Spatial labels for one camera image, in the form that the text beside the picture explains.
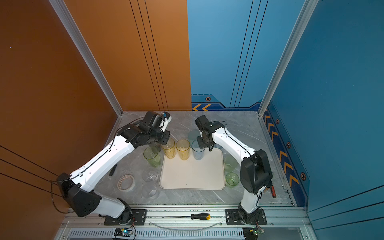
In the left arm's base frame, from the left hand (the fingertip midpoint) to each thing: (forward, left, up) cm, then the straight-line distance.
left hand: (168, 133), depth 77 cm
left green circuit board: (-40, +20, -26) cm, 52 cm away
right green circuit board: (-40, -42, -25) cm, 63 cm away
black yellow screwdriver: (-34, -20, -22) cm, 45 cm away
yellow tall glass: (-1, -7, -11) cm, 13 cm away
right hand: (+2, -18, -12) cm, 22 cm away
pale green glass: (-7, -35, -21) cm, 41 cm away
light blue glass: (-5, -16, -12) cm, 20 cm away
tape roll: (-17, +29, -23) cm, 41 cm away
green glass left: (-3, +12, -18) cm, 22 cm away
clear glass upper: (-14, +12, -22) cm, 29 cm away
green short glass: (-15, -35, -23) cm, 45 cm away
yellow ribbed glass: (-2, +1, -12) cm, 12 cm away
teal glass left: (+16, -12, -23) cm, 31 cm away
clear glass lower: (-23, +10, -20) cm, 32 cm away
